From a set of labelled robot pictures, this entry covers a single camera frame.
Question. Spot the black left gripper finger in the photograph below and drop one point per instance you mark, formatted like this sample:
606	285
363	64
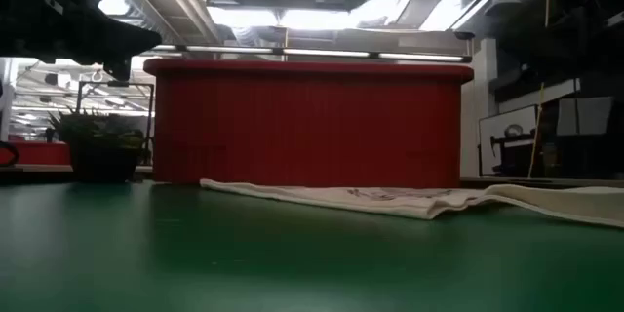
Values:
118	69
112	36

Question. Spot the red plastic laundry basket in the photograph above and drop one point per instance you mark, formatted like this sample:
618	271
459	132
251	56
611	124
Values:
302	122

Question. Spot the small potted succulent plant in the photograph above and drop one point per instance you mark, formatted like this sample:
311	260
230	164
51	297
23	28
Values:
102	156

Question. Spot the red bench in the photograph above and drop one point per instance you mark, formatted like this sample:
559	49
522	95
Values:
44	153

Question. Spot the green table mat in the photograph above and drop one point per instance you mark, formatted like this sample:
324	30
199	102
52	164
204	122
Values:
195	253

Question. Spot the cream printed tote bag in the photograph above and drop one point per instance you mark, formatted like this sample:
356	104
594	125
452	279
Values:
390	202

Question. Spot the white board panel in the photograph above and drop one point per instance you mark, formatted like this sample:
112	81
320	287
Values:
502	122

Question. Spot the black device with dial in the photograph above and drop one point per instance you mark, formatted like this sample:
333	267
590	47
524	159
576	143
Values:
512	156

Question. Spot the grey flat panel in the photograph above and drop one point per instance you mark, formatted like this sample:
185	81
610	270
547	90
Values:
585	116

